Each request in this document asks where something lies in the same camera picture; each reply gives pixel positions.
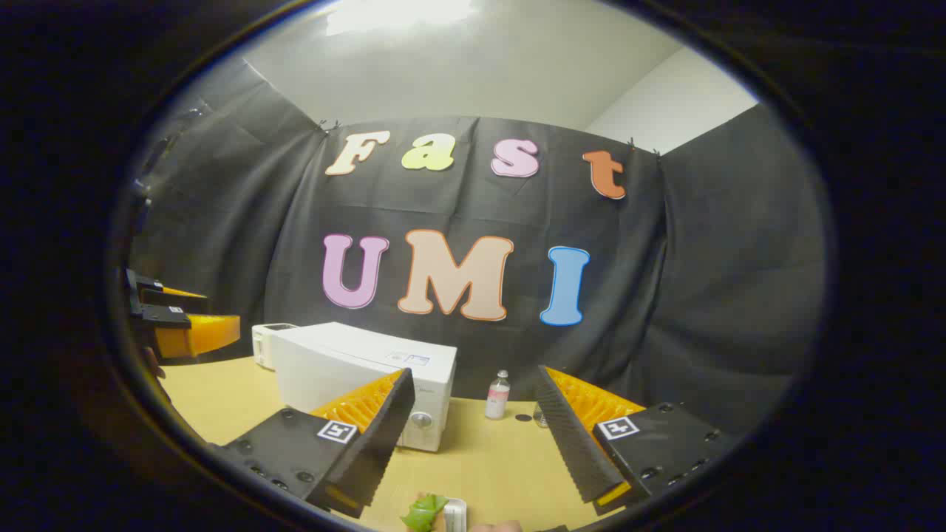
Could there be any white toaster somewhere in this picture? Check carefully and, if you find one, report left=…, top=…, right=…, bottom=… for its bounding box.
left=251, top=323, right=298, bottom=370

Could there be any ceiling light panel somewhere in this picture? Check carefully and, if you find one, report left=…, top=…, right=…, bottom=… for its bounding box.
left=325, top=0, right=477, bottom=36

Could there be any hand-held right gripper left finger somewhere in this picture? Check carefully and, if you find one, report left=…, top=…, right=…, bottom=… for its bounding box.
left=211, top=367, right=416, bottom=519

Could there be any black backdrop cloth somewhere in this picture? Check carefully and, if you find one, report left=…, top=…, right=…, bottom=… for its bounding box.
left=129, top=59, right=828, bottom=437

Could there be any sandwich with green lettuce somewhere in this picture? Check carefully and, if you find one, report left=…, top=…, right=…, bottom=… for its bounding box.
left=401, top=491, right=450, bottom=532

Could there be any clear bottle with pink label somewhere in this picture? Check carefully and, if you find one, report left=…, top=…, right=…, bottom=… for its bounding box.
left=485, top=370, right=511, bottom=420

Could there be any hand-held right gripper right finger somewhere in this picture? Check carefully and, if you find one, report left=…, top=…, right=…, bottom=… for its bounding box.
left=534, top=365, right=741, bottom=518

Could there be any white microwave oven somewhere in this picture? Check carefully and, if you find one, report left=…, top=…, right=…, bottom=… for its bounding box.
left=272, top=321, right=457, bottom=453

